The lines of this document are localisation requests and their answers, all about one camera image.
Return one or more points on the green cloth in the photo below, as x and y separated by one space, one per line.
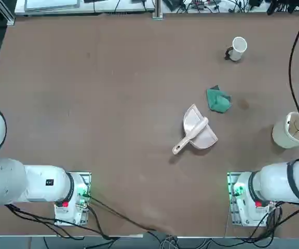
218 101

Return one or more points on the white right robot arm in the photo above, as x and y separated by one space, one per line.
282 181

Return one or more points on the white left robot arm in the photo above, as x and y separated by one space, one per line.
9 181

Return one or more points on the beige hand brush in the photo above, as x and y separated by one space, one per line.
193 132

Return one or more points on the beige plastic dustpan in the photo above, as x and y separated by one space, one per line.
204 137

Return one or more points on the cream bin with lid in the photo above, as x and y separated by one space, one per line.
282 135

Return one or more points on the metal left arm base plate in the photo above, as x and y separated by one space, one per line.
86 218

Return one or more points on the aluminium frame post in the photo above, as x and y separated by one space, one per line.
157 10

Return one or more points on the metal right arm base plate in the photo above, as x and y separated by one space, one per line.
230 207

